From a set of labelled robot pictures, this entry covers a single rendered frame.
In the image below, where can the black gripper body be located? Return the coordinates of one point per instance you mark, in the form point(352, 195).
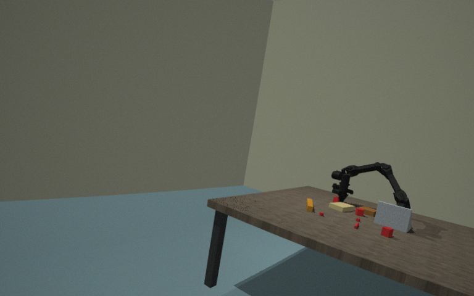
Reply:
point(343, 189)

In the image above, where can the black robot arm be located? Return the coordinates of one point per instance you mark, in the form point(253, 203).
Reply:
point(352, 171)

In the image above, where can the orange flat bar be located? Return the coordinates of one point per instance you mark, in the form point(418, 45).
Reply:
point(309, 205)

